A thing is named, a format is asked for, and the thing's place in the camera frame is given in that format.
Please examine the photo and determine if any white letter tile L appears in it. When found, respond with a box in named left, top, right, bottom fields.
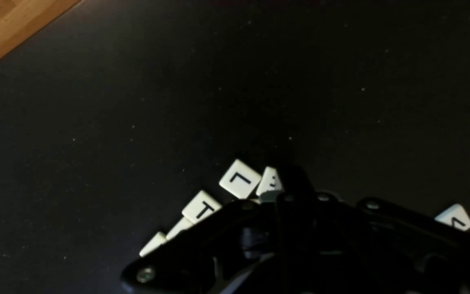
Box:
left=219, top=160, right=261, bottom=200

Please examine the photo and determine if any white letter tile T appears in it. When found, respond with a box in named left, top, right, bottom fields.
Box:
left=181, top=191, right=222, bottom=224

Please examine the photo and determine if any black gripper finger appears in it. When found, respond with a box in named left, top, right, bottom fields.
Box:
left=276, top=165, right=315, bottom=203

